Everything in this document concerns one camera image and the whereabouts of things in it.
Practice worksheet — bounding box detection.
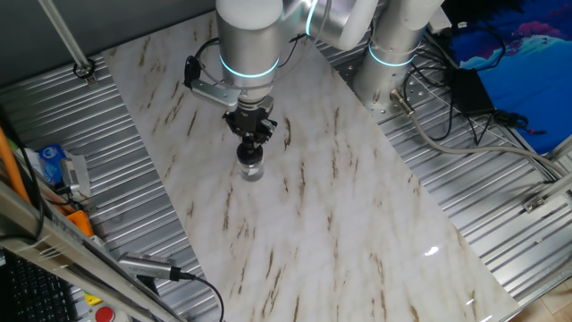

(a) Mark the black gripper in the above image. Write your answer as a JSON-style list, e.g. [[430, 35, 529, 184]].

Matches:
[[224, 97, 278, 147]]

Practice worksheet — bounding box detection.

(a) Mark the clear glass jar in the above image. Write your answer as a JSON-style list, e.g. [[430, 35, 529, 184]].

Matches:
[[239, 159, 265, 182]]

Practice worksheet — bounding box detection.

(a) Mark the white marble pattern board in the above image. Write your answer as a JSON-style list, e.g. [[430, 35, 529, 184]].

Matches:
[[101, 4, 522, 322]]

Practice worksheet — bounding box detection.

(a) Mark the orange plastic block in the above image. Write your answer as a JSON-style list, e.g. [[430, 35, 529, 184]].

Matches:
[[65, 209, 95, 238]]

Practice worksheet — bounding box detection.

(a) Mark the blue tissue pack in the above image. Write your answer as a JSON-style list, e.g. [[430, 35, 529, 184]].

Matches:
[[35, 143, 68, 187]]

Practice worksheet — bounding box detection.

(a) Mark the slanted aluminium pole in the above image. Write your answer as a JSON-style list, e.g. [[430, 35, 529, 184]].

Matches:
[[38, 0, 97, 86]]

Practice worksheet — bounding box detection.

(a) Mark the black power adapter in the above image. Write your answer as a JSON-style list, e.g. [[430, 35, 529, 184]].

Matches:
[[449, 66, 496, 117]]

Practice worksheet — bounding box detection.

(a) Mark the orange tube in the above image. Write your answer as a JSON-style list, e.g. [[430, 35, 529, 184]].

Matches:
[[0, 126, 31, 205]]

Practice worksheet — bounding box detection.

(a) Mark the black keyboard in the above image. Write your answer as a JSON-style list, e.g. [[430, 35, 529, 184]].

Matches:
[[0, 250, 80, 322]]

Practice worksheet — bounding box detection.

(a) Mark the blue printed poster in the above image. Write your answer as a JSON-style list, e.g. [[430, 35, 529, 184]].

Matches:
[[446, 0, 572, 156]]

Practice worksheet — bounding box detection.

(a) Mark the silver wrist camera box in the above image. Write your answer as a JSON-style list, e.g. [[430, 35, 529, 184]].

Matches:
[[183, 55, 242, 111]]

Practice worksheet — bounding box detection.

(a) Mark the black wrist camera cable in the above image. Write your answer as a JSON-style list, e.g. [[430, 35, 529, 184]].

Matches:
[[195, 37, 221, 62]]

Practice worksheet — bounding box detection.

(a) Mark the metal cable connector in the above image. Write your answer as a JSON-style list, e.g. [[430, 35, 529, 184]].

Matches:
[[389, 88, 416, 118]]

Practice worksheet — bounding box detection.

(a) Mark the silver finned camera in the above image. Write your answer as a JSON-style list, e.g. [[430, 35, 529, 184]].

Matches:
[[116, 250, 178, 282]]

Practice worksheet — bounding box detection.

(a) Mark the small silver camera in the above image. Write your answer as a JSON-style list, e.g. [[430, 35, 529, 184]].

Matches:
[[59, 154, 92, 202]]

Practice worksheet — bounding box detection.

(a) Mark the black cable ring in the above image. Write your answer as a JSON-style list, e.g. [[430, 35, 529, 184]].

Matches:
[[72, 57, 96, 81]]

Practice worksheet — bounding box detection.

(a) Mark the thick grey robot cable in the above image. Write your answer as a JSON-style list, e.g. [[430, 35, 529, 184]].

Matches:
[[408, 111, 568, 180]]

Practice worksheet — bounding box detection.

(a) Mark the black hanging cable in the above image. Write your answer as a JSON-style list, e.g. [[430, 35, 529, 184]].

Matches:
[[0, 105, 46, 238]]

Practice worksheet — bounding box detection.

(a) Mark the aluminium frame beam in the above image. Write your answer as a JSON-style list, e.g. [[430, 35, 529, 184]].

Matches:
[[0, 181, 189, 322]]

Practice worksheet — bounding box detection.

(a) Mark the black adapter cable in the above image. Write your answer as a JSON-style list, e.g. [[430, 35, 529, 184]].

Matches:
[[491, 109, 547, 135]]

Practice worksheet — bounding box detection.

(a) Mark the aluminium rail with bracket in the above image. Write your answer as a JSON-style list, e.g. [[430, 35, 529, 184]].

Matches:
[[521, 169, 572, 214]]

